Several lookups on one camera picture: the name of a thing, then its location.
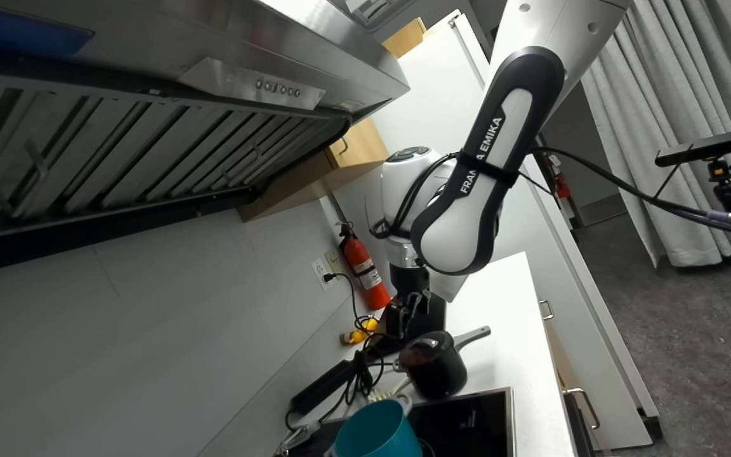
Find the black stereo camera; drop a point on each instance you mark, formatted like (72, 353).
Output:
(711, 145)

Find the small red fire extinguisher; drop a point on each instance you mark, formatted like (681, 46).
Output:
(560, 182)

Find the white curtains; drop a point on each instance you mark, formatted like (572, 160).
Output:
(678, 102)

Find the stainless steel range hood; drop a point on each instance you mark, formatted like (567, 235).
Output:
(170, 52)

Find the teal pot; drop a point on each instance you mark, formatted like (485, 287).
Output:
(374, 432)

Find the kitchen base cabinets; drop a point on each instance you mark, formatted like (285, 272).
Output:
(601, 372)

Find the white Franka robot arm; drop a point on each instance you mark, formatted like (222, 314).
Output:
(483, 168)

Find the grey door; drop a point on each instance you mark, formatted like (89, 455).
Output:
(584, 136)

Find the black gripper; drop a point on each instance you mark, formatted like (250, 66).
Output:
(410, 281)

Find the wall outlet with plug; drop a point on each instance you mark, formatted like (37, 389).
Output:
(321, 269)

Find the blue panel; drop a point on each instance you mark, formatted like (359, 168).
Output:
(11, 30)

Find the black power adapter brick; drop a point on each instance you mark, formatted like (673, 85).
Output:
(318, 391)

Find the yellow orange plug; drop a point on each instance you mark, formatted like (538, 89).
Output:
(359, 330)

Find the built-in black oven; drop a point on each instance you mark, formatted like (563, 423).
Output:
(584, 423)

